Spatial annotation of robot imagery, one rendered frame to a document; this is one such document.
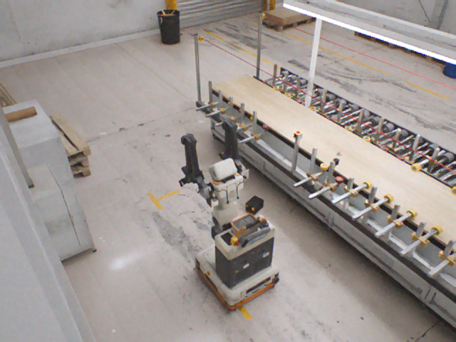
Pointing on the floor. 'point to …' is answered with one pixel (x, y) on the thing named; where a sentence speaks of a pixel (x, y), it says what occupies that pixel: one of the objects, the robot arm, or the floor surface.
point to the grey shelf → (23, 135)
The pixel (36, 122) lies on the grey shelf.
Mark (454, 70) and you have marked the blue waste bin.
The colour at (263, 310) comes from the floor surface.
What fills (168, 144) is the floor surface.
